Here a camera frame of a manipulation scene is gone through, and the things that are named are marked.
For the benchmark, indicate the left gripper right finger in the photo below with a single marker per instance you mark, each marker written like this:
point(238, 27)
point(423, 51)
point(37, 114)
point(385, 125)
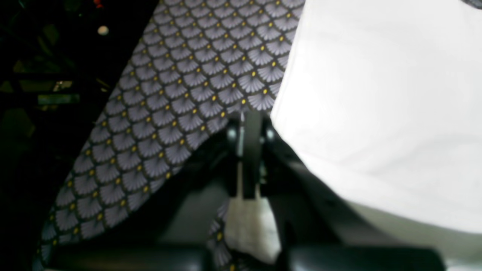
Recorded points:
point(318, 231)

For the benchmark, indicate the white printed T-shirt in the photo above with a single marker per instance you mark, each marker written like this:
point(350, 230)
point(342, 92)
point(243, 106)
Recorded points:
point(381, 100)

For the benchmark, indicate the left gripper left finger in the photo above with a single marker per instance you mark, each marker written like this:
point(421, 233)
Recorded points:
point(169, 231)

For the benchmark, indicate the purple fan-patterned tablecloth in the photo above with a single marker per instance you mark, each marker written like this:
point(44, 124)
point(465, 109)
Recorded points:
point(197, 62)

